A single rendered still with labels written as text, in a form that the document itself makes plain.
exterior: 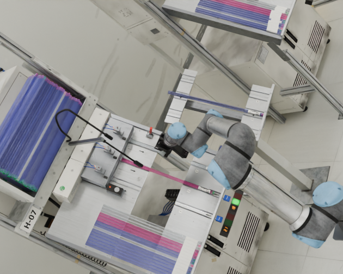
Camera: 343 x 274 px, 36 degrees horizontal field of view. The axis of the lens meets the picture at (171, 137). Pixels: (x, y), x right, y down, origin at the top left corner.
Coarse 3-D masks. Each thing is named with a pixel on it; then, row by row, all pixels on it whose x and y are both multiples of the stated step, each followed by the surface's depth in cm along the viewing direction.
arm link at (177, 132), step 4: (172, 124) 231; (176, 124) 231; (180, 124) 232; (168, 128) 235; (172, 128) 230; (176, 128) 231; (180, 128) 231; (184, 128) 232; (168, 132) 234; (172, 132) 230; (176, 132) 230; (180, 132) 231; (184, 132) 231; (188, 132) 235; (168, 136) 235; (172, 136) 232; (176, 136) 230; (180, 136) 230; (184, 136) 232; (168, 140) 238; (172, 140) 235; (176, 140) 233; (180, 140) 233
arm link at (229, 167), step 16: (224, 144) 198; (224, 160) 194; (240, 160) 194; (224, 176) 193; (240, 176) 194; (256, 176) 198; (256, 192) 197; (272, 192) 197; (272, 208) 199; (288, 208) 198; (304, 208) 201; (304, 224) 197; (320, 224) 198; (336, 224) 202; (304, 240) 198; (320, 240) 199
